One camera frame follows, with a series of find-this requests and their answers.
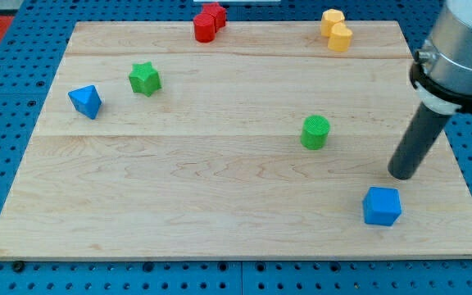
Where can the yellow heart block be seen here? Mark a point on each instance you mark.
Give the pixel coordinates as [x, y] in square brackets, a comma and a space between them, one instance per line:
[340, 38]

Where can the blue cube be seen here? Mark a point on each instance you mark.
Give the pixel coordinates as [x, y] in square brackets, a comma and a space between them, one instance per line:
[381, 206]

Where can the green star block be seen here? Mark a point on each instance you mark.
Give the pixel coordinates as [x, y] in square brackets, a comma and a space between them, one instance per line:
[144, 78]

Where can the yellow hexagon block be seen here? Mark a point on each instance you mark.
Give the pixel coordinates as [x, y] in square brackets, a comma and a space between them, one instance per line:
[330, 18]

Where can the green cylinder block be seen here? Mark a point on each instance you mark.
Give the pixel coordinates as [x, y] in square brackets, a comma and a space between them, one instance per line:
[315, 131]

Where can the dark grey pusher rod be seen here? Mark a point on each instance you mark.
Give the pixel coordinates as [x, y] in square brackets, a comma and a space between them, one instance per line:
[420, 135]

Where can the light wooden board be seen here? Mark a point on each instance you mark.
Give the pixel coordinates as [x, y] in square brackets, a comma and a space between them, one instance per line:
[210, 167]

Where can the blue triangular prism block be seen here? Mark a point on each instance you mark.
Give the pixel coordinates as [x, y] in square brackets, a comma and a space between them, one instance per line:
[86, 101]

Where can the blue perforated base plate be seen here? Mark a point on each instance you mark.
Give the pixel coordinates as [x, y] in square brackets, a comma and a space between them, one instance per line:
[30, 52]

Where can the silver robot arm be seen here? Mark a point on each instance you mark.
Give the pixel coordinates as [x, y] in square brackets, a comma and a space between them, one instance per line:
[442, 71]

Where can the red cylinder block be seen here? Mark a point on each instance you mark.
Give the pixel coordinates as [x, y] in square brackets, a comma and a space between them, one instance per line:
[204, 28]

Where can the red star block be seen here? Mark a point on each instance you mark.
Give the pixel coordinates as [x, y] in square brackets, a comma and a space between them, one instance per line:
[217, 12]

